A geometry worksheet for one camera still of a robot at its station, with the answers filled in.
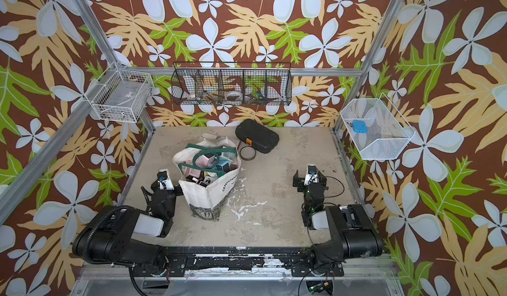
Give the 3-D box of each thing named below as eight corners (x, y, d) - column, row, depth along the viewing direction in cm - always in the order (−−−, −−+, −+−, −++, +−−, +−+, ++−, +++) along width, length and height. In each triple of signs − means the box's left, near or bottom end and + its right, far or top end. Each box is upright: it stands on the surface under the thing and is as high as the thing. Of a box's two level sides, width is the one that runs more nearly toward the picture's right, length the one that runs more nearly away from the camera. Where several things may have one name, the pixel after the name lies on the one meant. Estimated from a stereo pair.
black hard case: (231, 135, 119) (230, 128, 114) (246, 122, 126) (246, 116, 121) (266, 157, 108) (266, 151, 104) (280, 142, 115) (281, 135, 111)
